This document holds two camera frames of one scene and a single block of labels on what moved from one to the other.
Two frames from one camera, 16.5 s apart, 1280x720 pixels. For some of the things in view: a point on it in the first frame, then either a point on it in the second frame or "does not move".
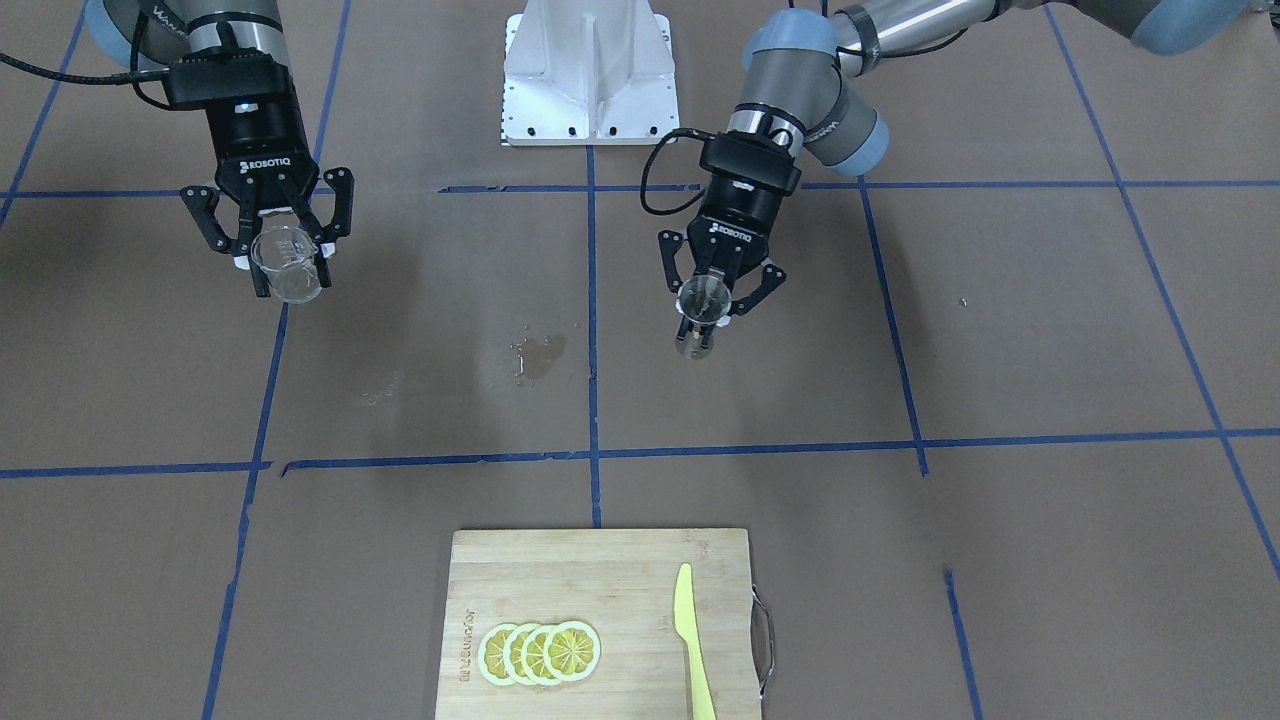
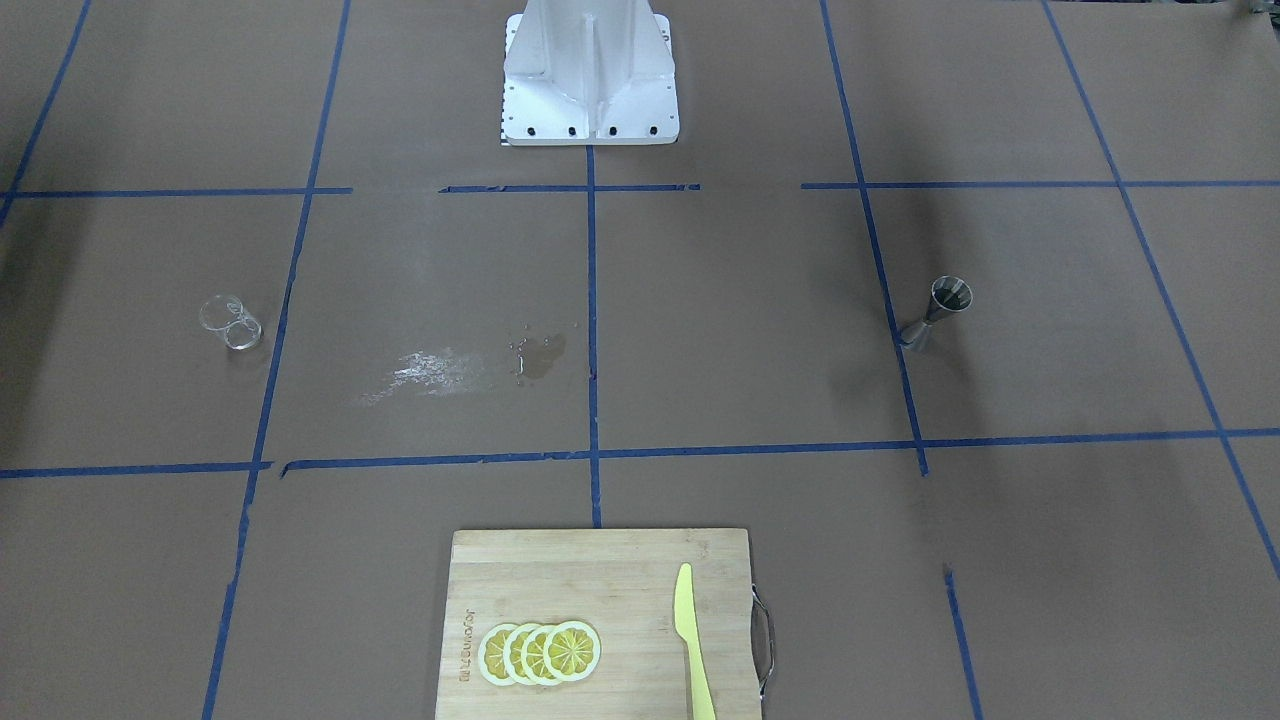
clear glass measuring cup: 286,254 to 227,314
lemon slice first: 571,651 does not move
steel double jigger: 701,300 to 948,293
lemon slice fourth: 491,659 does not move
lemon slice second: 532,655 does not move
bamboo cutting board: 622,584 does not move
